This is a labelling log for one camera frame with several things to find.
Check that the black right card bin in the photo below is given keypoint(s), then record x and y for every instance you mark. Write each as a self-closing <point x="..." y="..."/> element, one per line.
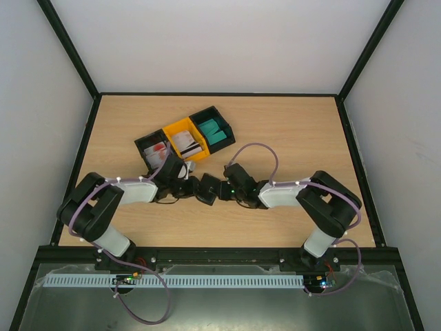
<point x="212" y="113"/>

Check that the grey slotted cable duct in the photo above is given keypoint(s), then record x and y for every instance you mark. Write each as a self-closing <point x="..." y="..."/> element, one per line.
<point x="175" y="281"/>

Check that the black card bin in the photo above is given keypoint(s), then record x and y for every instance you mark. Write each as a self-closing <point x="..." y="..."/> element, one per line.
<point x="212" y="113"/>
<point x="149" y="141"/>

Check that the yellow middle card bin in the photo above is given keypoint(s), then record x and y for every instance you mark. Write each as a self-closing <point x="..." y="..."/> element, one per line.
<point x="187" y="124"/>

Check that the red and white cards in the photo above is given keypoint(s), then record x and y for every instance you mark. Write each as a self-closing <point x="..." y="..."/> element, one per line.
<point x="156" y="154"/>

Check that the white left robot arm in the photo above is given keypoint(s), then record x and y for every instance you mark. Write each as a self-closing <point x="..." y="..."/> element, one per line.
<point x="89" y="209"/>

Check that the black leather card holder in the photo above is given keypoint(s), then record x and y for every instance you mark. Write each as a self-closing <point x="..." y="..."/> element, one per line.
<point x="208" y="189"/>

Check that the black enclosure frame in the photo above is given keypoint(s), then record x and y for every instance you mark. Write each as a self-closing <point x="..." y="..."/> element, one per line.
<point x="380" y="253"/>

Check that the white striped cards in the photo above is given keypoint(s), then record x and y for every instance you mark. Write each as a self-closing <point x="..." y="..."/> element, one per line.
<point x="186" y="144"/>

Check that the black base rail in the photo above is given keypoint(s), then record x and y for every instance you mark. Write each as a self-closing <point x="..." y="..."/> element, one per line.
<point x="287" y="259"/>

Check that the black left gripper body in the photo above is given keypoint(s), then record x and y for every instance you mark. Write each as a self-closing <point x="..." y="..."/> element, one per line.
<point x="182" y="192"/>

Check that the teal card stack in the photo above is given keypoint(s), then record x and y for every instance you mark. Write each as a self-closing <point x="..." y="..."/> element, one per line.
<point x="212" y="132"/>

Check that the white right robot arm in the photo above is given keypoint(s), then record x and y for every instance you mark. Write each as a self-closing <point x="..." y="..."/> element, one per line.
<point x="331" y="206"/>

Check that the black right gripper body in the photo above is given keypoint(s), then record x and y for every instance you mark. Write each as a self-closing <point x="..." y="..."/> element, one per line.
<point x="218" y="189"/>

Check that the black left card bin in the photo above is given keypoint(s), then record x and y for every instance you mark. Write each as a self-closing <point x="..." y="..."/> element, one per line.
<point x="149" y="141"/>

